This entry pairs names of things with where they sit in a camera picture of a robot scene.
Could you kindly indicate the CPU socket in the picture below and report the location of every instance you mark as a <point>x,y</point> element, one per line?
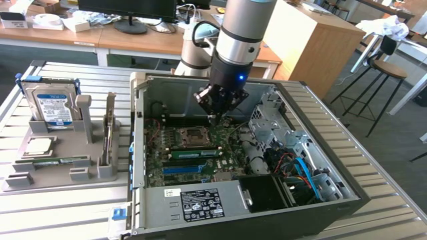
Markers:
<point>193,137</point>

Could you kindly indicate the wooden cabinet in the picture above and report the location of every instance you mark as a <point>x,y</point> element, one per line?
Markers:
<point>313,50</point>

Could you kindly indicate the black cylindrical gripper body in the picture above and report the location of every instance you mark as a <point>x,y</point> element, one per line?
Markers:
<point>229,73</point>

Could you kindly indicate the hard disk, blue carrier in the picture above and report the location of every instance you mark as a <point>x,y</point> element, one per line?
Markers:
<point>53,105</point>

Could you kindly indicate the long wooden desk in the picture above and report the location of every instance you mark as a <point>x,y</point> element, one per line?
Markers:
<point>133,41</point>

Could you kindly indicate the graphics card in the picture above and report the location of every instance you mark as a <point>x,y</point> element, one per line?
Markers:
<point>108,130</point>

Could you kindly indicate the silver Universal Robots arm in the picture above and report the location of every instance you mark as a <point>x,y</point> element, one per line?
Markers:
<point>240,27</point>

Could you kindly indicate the green motherboard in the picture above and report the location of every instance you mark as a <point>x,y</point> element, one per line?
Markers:
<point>227,155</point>

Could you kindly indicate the crumpled white cloth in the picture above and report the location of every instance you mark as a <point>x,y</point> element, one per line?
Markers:
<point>387,26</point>

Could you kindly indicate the blue expansion slot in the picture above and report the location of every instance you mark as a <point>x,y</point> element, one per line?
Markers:
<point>183,169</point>

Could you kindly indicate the white tape roll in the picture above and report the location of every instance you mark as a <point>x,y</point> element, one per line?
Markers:
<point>48,21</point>

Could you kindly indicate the black bar stool, wooden seat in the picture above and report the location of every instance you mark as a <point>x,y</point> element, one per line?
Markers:
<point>388,68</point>

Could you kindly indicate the black computer monitor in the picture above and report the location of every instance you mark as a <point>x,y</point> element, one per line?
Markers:
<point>127,7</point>

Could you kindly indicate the grey parts rack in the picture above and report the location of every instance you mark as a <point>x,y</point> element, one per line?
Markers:
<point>66,147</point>

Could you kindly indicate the metal disk bay cage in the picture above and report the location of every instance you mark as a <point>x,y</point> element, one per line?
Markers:
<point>283,125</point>

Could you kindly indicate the white cardboard box, printed label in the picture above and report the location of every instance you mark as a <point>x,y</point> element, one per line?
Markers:
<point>13,21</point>

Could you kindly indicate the silver CPU chip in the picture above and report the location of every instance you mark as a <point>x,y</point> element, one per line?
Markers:
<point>37,146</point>

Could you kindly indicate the silver power supply, black label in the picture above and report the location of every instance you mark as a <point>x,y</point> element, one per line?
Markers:
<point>200,205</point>

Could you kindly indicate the black RAM slots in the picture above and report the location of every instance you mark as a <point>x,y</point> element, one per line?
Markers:
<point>187,121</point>

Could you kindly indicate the blue plastic case latch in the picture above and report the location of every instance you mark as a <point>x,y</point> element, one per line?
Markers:
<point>117,213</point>

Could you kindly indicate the small plain white box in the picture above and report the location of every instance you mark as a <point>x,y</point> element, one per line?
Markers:
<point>77,25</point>

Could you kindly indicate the open black PC case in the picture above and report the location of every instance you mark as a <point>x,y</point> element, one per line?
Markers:
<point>333,155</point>

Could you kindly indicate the dark background desk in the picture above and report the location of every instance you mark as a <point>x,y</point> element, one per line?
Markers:
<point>383,7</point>

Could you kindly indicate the green RAM stick, white label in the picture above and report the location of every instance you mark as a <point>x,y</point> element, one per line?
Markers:
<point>195,153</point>

